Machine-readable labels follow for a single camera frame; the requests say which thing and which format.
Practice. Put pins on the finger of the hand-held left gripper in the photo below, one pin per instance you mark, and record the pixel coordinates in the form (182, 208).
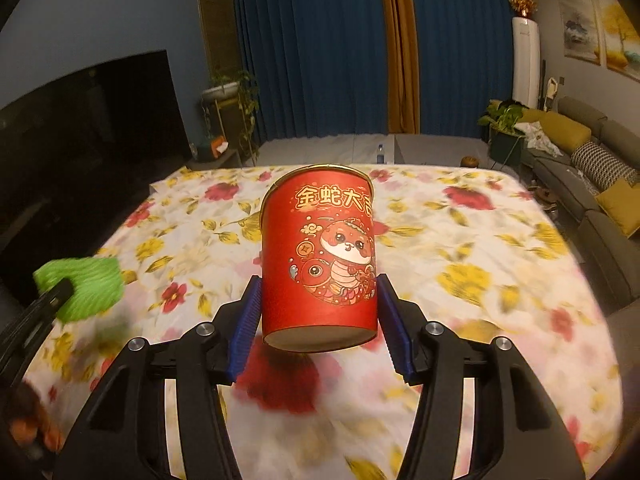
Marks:
(35, 325)

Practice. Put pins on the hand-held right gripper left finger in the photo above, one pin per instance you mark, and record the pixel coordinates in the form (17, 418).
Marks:
(245, 330)

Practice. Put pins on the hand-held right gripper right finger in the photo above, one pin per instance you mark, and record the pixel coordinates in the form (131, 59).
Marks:
(397, 330)

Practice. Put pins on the green foam net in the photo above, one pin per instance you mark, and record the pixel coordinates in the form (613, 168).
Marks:
(92, 285)

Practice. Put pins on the red paper cup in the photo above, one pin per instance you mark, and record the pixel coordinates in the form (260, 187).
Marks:
(320, 260)

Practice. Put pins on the floral tablecloth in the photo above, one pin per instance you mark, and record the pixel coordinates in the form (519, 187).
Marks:
(475, 270)

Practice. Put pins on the black television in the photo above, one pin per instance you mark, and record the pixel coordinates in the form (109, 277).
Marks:
(85, 160)

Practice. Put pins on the small water bottle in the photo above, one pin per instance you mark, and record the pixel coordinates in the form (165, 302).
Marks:
(381, 154)

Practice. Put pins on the brown jar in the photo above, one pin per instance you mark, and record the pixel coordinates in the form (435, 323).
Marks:
(471, 161)

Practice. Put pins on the small orange object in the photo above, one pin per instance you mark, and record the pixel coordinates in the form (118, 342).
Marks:
(220, 146)

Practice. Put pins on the grey sectional sofa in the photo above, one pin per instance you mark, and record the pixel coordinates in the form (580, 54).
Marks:
(575, 195)

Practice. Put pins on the potted green plant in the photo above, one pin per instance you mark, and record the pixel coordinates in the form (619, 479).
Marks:
(502, 125)

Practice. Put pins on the trailing plant on stand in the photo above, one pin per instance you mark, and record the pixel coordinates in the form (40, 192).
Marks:
(232, 100)

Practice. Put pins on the white clothes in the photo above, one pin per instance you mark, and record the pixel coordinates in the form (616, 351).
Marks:
(542, 137)

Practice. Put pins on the black garment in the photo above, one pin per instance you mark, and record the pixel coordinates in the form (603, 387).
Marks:
(510, 106)

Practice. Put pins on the yellow square pillow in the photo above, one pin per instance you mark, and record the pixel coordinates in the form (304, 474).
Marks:
(622, 207)

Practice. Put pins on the yellow long pillow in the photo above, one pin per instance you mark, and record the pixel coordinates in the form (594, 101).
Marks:
(565, 127)

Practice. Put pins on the black white patterned pillow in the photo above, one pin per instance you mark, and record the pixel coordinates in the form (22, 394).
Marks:
(602, 162)

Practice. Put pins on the orange curtain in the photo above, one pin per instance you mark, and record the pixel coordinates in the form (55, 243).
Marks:
(400, 50)

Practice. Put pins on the white stick vacuum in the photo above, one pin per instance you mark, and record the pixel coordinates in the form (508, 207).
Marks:
(551, 87)

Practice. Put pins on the blue curtain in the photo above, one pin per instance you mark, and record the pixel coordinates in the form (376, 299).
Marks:
(310, 50)
(465, 45)

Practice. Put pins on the white standing air conditioner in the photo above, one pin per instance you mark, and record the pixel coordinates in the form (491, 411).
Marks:
(526, 60)

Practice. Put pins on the golden flower decoration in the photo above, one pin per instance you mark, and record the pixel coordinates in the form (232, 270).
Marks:
(523, 2)

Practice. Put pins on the grey landscape painting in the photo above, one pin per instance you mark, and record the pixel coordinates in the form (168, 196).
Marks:
(579, 27)

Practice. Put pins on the sailboat painting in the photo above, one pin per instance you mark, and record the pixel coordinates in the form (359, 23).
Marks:
(622, 37)

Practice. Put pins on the wooden wall panel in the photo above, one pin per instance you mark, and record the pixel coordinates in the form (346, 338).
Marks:
(215, 50)

